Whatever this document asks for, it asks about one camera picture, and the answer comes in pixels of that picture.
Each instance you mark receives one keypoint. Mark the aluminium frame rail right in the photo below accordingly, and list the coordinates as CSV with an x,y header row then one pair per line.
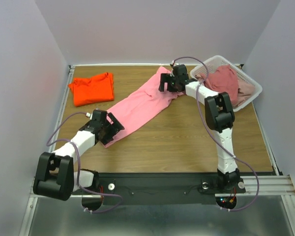
x,y
278,184

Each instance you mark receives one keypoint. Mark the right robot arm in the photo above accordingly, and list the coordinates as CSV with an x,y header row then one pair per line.
x,y
218,119

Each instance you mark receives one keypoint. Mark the folded orange t shirt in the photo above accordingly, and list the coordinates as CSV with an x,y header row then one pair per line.
x,y
98,88

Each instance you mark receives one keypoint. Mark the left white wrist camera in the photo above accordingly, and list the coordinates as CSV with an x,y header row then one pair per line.
x,y
89,115

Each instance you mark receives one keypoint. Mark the pale pink t shirt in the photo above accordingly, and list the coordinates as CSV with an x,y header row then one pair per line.
x,y
245,90

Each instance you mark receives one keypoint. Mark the dusty rose t shirt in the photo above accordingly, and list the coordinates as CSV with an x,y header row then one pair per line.
x,y
224,79

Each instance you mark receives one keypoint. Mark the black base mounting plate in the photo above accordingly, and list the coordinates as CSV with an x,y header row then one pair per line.
x,y
163,188

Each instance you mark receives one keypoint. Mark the aluminium frame rail left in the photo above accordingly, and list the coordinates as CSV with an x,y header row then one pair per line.
x,y
32,201

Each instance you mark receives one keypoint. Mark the aluminium frame rail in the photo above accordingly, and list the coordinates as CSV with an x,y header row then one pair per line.
x,y
32,201
278,184

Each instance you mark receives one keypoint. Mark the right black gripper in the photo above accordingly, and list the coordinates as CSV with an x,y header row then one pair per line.
x,y
167,82

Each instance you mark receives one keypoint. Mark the white plastic basket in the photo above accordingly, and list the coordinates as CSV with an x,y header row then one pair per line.
x,y
201,72

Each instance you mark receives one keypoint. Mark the bright pink t shirt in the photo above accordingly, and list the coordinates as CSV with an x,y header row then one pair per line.
x,y
141,106

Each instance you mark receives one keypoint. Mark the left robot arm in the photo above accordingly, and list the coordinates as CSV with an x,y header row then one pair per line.
x,y
55,175

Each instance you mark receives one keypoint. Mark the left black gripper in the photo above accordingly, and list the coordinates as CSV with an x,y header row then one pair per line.
x,y
115,128

